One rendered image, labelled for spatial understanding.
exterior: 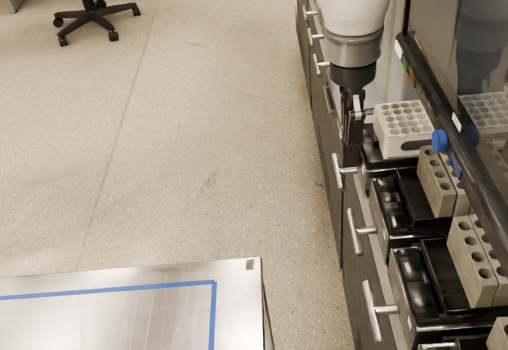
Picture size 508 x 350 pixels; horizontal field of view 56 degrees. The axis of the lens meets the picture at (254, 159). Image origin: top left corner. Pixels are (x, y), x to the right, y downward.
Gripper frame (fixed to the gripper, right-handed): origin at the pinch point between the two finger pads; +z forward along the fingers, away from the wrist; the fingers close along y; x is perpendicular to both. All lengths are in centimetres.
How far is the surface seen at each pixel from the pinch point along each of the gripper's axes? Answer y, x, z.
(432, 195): -17.3, -9.7, -4.7
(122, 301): -30.2, 37.7, -2.0
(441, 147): -21.3, -7.8, -18.1
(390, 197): -14.2, -4.1, -1.7
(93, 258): 43, 88, 80
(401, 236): -21.4, -4.2, -0.4
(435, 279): -31.3, -6.2, -3.2
